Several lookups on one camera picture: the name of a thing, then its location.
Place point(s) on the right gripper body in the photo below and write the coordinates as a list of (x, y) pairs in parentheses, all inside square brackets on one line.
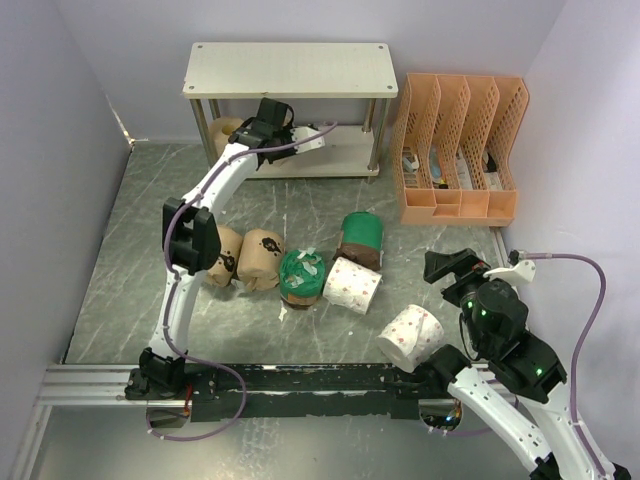
[(472, 329)]

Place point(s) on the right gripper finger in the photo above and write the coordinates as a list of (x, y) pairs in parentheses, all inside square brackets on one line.
[(457, 293), (438, 265)]

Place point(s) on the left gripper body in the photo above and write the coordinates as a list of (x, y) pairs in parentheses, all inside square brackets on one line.
[(284, 136)]

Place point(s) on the plain brown roll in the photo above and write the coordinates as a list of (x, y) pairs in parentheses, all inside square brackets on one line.
[(277, 158), (220, 130)]

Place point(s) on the green brown roll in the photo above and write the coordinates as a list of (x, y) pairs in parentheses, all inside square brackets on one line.
[(361, 236)]

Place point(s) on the brown ink-blot roll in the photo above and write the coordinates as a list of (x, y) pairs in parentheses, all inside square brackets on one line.
[(259, 260)]

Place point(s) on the brown cartoon roll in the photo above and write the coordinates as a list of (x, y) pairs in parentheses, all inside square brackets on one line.
[(221, 273)]

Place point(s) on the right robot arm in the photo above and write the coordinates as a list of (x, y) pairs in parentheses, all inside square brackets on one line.
[(550, 438)]

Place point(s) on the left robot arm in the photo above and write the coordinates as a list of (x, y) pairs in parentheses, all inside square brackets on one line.
[(191, 244)]

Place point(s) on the beige two-tier shelf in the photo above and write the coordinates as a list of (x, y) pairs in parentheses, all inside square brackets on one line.
[(219, 71)]

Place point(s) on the white floral roll right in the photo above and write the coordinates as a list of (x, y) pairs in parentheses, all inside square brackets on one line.
[(411, 337)]

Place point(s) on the white floral roll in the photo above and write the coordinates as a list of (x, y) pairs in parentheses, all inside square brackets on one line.
[(351, 285), (411, 337)]

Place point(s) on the white floral roll centre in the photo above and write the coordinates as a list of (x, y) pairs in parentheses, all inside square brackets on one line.
[(351, 285)]

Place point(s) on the items in file organizer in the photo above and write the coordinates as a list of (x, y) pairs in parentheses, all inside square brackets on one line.
[(411, 165)]

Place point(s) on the orange plastic file organizer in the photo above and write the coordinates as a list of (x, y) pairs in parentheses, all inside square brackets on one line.
[(449, 112)]

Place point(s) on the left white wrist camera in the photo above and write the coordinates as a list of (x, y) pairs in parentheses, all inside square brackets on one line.
[(306, 139)]

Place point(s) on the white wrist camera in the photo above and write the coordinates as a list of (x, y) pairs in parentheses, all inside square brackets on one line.
[(306, 139), (522, 273)]

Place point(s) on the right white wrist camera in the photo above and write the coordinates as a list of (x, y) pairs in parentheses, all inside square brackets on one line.
[(522, 273)]

